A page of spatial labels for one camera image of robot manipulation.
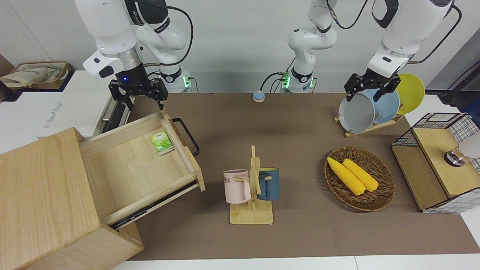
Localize dark blue mug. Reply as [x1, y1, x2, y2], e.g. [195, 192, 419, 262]
[257, 168, 280, 201]

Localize beige paper bag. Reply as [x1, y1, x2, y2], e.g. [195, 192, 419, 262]
[0, 62, 70, 90]

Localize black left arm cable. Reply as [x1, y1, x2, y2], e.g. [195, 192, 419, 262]
[326, 0, 462, 64]

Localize black metal drawer handle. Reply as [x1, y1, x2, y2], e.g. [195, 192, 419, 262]
[172, 117, 200, 157]

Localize yellow corn cob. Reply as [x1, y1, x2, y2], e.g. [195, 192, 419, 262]
[327, 157, 366, 196]
[342, 159, 379, 192]

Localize brown wicker basket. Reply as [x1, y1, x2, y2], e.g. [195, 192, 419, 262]
[324, 147, 396, 212]

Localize silver white round fixture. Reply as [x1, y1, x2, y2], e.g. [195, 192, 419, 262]
[444, 131, 480, 167]

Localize black base cable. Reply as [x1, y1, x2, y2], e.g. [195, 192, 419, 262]
[260, 72, 290, 93]

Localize wooden plate rack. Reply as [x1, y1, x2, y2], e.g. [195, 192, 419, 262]
[334, 112, 405, 138]

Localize pink mug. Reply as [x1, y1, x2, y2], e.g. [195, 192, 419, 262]
[223, 169, 251, 204]

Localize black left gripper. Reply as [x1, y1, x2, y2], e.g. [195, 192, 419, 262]
[345, 73, 401, 102]

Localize wooden mug rack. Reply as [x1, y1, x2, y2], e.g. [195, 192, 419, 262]
[230, 145, 274, 225]

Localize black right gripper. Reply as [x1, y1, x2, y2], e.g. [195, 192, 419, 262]
[109, 64, 168, 112]

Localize brown table mat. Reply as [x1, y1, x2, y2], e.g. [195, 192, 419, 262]
[126, 92, 480, 261]

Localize wire and wood shelf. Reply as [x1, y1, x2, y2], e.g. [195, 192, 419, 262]
[390, 112, 480, 214]

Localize white oven appliance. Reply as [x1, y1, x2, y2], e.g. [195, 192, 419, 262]
[0, 70, 130, 154]

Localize light wooden drawer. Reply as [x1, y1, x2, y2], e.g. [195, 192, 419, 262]
[79, 110, 206, 230]

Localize light blue plate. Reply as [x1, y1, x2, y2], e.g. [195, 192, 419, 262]
[362, 89, 401, 125]

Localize grey plate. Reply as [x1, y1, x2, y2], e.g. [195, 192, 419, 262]
[338, 93, 376, 134]

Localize yellow plate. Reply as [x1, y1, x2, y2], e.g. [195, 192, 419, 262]
[396, 73, 425, 115]

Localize light wooden cabinet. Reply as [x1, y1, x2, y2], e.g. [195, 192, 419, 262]
[0, 127, 144, 270]

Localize green tea packet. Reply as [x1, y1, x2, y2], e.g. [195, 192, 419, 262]
[150, 131, 175, 156]

